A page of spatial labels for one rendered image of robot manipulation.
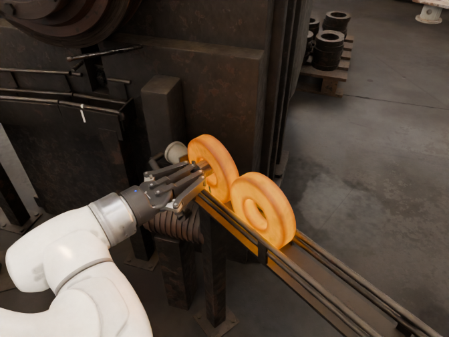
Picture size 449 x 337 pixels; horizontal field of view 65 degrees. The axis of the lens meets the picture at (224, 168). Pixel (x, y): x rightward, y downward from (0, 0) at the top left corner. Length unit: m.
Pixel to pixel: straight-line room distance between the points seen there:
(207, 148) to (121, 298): 0.32
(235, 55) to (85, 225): 0.53
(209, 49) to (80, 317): 0.67
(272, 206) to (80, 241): 0.33
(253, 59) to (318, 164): 1.15
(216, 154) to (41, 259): 0.35
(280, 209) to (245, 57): 0.43
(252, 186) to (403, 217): 1.26
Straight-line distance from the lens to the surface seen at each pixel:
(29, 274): 0.65
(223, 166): 0.70
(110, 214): 0.65
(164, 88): 0.92
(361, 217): 1.75
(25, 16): 0.92
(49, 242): 0.65
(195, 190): 0.70
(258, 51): 0.93
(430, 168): 2.16
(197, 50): 0.94
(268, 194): 0.62
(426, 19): 4.32
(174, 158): 0.88
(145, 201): 0.67
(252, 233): 0.68
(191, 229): 0.95
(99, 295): 0.57
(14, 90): 1.33
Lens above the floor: 1.23
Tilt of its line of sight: 41 degrees down
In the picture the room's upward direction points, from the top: straight up
